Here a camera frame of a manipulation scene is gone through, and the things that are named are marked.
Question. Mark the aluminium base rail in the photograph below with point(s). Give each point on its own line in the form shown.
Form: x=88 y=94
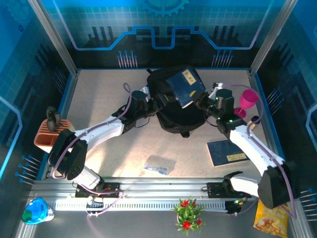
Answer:
x=163 y=187

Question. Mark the magenta plastic goblet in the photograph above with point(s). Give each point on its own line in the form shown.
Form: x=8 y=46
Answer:
x=248 y=98

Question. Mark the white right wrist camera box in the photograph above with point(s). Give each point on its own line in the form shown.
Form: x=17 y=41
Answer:
x=216 y=87

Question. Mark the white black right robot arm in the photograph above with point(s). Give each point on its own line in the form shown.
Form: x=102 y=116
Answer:
x=252 y=148

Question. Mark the black backpack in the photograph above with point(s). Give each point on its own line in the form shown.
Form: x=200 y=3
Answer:
x=178 y=119

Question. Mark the small jar black lid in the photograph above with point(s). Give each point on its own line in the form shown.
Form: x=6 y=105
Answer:
x=255 y=119

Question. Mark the thin blue book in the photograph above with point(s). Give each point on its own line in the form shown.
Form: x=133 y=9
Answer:
x=184 y=86

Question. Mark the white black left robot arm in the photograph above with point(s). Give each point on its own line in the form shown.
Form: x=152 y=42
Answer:
x=99 y=131

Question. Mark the aluminium frame post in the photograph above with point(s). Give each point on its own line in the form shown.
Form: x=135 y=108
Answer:
x=272 y=34
x=53 y=37

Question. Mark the yellow chips bag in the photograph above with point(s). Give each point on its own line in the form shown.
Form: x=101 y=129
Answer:
x=271 y=220

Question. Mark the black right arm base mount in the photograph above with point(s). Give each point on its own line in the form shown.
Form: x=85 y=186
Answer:
x=215 y=189

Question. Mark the orange slotted holder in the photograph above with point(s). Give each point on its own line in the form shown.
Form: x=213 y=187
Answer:
x=42 y=141

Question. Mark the potted plant red flowers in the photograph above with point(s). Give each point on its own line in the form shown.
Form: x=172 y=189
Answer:
x=188 y=215

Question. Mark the blue plastic dome toy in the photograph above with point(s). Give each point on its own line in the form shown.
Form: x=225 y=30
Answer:
x=36 y=210

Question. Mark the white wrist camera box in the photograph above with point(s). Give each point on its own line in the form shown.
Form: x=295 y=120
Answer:
x=216 y=87
x=144 y=89

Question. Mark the thick blue book yellow label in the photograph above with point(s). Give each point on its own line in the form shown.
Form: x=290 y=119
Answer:
x=223 y=152

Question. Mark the dark figurine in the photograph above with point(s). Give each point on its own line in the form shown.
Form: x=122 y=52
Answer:
x=53 y=119

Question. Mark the clear plastic pencil pouch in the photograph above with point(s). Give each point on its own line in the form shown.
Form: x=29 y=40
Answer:
x=159 y=164

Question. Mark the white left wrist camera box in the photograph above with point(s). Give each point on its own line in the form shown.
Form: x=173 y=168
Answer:
x=144 y=89

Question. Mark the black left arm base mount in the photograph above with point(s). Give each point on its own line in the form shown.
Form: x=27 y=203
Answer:
x=111 y=191

